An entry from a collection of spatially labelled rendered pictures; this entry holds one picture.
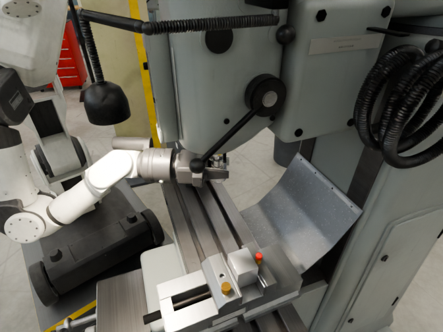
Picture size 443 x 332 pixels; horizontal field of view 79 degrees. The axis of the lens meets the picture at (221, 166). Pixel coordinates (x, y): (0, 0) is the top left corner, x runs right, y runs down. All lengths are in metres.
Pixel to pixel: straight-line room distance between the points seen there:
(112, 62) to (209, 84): 1.87
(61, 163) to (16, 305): 1.19
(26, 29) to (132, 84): 1.63
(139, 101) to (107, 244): 1.34
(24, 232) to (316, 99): 0.69
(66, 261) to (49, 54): 0.91
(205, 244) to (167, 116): 0.47
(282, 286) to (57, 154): 0.93
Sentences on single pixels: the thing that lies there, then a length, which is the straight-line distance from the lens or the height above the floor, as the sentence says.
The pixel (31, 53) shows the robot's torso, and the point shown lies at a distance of 0.75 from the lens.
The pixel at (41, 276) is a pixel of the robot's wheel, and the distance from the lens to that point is 1.43.
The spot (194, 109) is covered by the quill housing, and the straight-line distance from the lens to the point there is 0.48.
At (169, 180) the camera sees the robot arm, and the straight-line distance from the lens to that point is 0.66.
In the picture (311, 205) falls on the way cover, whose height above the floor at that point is 1.01.
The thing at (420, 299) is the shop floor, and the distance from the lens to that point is 2.20.
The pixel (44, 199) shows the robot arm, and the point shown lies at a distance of 0.81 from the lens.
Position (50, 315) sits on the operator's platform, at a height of 0.40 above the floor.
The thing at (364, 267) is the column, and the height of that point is 0.86.
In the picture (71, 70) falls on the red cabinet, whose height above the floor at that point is 0.34.
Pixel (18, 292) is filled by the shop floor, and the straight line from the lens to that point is 2.25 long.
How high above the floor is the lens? 1.63
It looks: 36 degrees down
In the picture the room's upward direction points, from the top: straight up
